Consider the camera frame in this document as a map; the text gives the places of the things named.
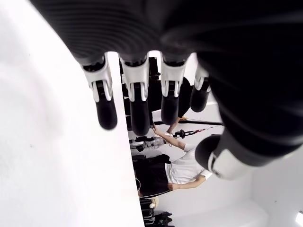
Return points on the white humanoid robot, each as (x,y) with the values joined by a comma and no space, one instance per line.
(151,142)

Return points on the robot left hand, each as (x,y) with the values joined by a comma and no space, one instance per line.
(213,35)

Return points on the person in dark shorts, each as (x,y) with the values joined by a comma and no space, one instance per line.
(184,170)

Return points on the person in black shoes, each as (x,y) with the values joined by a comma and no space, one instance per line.
(183,94)

